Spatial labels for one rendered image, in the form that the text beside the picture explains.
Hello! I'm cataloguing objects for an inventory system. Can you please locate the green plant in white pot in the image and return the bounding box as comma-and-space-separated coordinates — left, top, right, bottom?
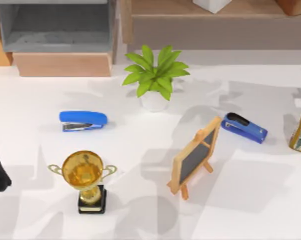
122, 44, 191, 113

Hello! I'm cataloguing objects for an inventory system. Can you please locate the wooden framed blackboard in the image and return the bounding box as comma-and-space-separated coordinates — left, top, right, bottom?
166, 116, 222, 201

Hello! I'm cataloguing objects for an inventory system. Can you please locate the gold trophy with black base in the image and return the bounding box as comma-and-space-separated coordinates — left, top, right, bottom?
47, 149, 118, 215

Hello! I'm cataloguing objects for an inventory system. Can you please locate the blue and black stapler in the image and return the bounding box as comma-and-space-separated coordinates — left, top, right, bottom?
220, 112, 269, 145

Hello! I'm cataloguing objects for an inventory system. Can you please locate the pale wooden drawer front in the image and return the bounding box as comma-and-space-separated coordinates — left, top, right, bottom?
12, 51, 114, 78

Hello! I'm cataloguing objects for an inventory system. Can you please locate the wooden open shelf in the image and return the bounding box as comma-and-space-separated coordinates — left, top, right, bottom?
120, 0, 301, 51

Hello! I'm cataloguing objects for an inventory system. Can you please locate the white box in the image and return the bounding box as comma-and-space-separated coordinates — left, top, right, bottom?
192, 0, 233, 14

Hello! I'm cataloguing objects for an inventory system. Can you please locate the brown wooden object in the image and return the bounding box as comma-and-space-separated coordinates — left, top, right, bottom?
274, 0, 301, 17

